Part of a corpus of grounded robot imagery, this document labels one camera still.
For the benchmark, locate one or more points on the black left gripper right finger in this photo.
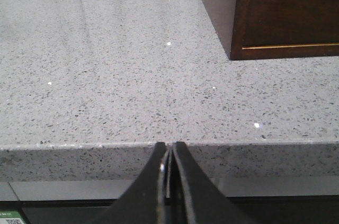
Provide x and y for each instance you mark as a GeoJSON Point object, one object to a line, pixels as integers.
{"type": "Point", "coordinates": [196, 199]}

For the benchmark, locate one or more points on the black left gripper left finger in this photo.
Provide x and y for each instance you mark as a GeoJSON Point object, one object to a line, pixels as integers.
{"type": "Point", "coordinates": [143, 201]}

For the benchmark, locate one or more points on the dark wooden drawer cabinet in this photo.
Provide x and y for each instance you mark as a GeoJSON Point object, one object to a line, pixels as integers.
{"type": "Point", "coordinates": [274, 29]}

